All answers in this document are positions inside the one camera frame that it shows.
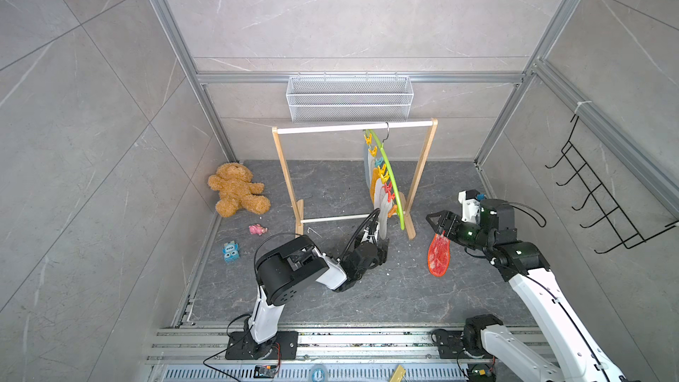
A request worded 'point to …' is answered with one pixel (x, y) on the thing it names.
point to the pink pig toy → (256, 229)
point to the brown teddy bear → (233, 182)
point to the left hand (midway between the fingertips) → (385, 236)
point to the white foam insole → (377, 193)
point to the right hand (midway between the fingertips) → (437, 220)
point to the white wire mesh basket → (349, 98)
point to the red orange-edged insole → (438, 255)
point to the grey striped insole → (384, 210)
